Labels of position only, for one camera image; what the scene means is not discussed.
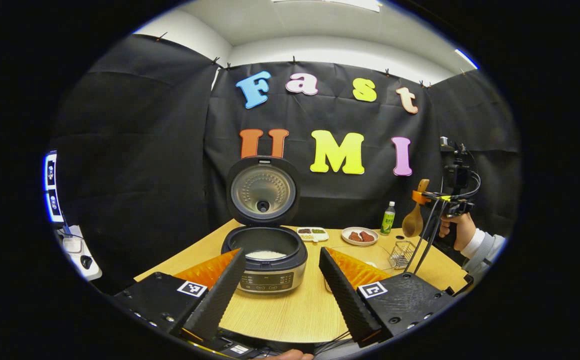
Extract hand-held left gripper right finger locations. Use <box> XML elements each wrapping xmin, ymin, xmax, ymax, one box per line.
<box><xmin>318</xmin><ymin>247</ymin><xmax>458</xmax><ymax>347</ymax></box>

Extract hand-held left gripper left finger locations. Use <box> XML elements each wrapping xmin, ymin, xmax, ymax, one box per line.
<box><xmin>112</xmin><ymin>248</ymin><xmax>247</xmax><ymax>346</ymax></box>

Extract wooden spoon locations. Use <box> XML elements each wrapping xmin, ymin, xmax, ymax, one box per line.
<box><xmin>402</xmin><ymin>178</ymin><xmax>430</xmax><ymax>238</ymax></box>

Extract clear box of white rice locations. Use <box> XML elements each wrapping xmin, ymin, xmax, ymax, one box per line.
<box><xmin>324</xmin><ymin>245</ymin><xmax>393</xmax><ymax>293</ymax></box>

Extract white rice layer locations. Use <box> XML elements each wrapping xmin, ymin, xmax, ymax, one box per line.
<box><xmin>246</xmin><ymin>250</ymin><xmax>289</xmax><ymax>261</ymax></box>

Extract metal wire chopstick holder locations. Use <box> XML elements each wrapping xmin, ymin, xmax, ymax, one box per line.
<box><xmin>388</xmin><ymin>240</ymin><xmax>417</xmax><ymax>271</ymax></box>

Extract black rice cooker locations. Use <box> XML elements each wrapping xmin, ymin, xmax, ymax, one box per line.
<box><xmin>221</xmin><ymin>156</ymin><xmax>309</xmax><ymax>295</ymax></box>

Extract white oval plate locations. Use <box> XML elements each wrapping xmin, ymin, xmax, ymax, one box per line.
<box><xmin>341</xmin><ymin>227</ymin><xmax>379</xmax><ymax>247</ymax></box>

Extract green drink bottle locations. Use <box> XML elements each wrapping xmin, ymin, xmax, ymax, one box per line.
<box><xmin>380</xmin><ymin>201</ymin><xmax>396</xmax><ymax>236</ymax></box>

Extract white divided bean dish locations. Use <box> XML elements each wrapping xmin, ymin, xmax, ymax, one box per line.
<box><xmin>296</xmin><ymin>227</ymin><xmax>330</xmax><ymax>243</ymax></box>

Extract white device with black knob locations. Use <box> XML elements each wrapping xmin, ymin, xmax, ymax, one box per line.
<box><xmin>57</xmin><ymin>224</ymin><xmax>103</xmax><ymax>281</ymax></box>

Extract black backdrop cloth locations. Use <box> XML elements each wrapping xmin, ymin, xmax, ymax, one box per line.
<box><xmin>45</xmin><ymin>34</ymin><xmax>521</xmax><ymax>296</ymax></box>

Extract black cable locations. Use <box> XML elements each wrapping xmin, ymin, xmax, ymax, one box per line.
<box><xmin>404</xmin><ymin>199</ymin><xmax>442</xmax><ymax>274</ymax></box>
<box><xmin>414</xmin><ymin>200</ymin><xmax>448</xmax><ymax>275</ymax></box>

